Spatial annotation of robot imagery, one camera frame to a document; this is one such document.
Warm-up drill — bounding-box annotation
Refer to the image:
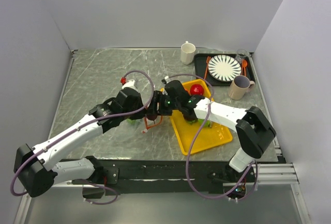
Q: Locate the striped white plate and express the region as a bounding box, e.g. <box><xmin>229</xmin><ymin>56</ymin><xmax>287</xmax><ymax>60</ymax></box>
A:
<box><xmin>208</xmin><ymin>55</ymin><xmax>242</xmax><ymax>82</ymax></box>

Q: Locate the aluminium rail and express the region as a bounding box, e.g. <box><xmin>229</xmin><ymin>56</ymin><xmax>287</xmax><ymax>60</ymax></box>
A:
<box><xmin>253</xmin><ymin>163</ymin><xmax>299</xmax><ymax>185</ymax></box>

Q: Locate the bumpy green toy fruit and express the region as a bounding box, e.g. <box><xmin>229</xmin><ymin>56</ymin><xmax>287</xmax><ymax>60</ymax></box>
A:
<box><xmin>127</xmin><ymin>118</ymin><xmax>137</xmax><ymax>126</ymax></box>

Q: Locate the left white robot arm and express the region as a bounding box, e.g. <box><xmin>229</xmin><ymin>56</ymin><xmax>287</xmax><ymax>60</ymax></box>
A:
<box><xmin>13</xmin><ymin>87</ymin><xmax>144</xmax><ymax>198</ymax></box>

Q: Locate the orange plastic spoon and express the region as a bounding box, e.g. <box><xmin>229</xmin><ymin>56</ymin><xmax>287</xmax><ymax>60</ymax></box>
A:
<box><xmin>242</xmin><ymin>59</ymin><xmax>248</xmax><ymax>77</ymax></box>

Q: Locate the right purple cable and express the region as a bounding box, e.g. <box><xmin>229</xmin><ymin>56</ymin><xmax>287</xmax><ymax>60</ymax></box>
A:
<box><xmin>162</xmin><ymin>73</ymin><xmax>259</xmax><ymax>200</ymax></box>

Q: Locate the clear glass cup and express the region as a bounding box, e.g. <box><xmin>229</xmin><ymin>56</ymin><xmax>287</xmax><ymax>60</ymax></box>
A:
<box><xmin>235</xmin><ymin>49</ymin><xmax>248</xmax><ymax>64</ymax></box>

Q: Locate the maroon toy passion fruit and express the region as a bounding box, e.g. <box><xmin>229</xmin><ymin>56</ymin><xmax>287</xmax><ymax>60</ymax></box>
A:
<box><xmin>146</xmin><ymin>114</ymin><xmax>158</xmax><ymax>121</ymax></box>

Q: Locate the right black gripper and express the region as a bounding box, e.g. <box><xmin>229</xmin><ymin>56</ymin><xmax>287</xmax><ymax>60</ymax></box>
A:
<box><xmin>147</xmin><ymin>91</ymin><xmax>180</xmax><ymax>116</ymax></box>

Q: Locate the yellow plastic tray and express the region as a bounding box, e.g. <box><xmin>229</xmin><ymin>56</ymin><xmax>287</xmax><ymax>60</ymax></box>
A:
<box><xmin>170</xmin><ymin>79</ymin><xmax>233</xmax><ymax>156</ymax></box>

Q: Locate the dark purple toy plum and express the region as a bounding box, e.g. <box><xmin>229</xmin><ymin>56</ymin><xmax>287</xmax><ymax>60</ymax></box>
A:
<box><xmin>184</xmin><ymin>116</ymin><xmax>198</xmax><ymax>125</ymax></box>

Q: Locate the green toy starfruit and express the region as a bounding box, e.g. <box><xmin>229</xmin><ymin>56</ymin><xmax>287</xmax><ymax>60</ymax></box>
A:
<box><xmin>201</xmin><ymin>120</ymin><xmax>213</xmax><ymax>128</ymax></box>

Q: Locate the beige mug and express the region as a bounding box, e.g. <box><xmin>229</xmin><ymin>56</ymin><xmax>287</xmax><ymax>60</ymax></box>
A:
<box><xmin>228</xmin><ymin>75</ymin><xmax>255</xmax><ymax>100</ymax></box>

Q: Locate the white ceramic mug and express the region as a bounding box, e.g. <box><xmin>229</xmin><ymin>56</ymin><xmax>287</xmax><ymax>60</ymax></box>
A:
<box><xmin>180</xmin><ymin>41</ymin><xmax>196</xmax><ymax>65</ymax></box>

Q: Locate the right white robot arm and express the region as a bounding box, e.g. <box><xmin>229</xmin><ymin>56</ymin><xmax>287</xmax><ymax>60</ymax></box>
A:
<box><xmin>146</xmin><ymin>80</ymin><xmax>276</xmax><ymax>182</ymax></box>

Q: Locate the clear zip top bag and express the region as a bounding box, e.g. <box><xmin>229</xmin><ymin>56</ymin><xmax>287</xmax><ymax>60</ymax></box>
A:
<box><xmin>126</xmin><ymin>97</ymin><xmax>164</xmax><ymax>135</ymax></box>

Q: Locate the red toy apple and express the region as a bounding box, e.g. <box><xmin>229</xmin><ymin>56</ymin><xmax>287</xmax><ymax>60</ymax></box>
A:
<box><xmin>190</xmin><ymin>84</ymin><xmax>204</xmax><ymax>95</ymax></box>

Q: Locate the black serving tray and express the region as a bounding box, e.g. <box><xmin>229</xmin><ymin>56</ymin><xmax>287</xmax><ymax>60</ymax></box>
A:
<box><xmin>193</xmin><ymin>53</ymin><xmax>256</xmax><ymax>87</ymax></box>

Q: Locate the black base beam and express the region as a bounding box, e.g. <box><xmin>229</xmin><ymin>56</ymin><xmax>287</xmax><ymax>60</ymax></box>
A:
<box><xmin>59</xmin><ymin>158</ymin><xmax>259</xmax><ymax>195</ymax></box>

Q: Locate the orange plastic fork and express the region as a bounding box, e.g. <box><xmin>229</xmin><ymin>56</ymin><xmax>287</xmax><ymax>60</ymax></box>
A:
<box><xmin>204</xmin><ymin>56</ymin><xmax>211</xmax><ymax>79</ymax></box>

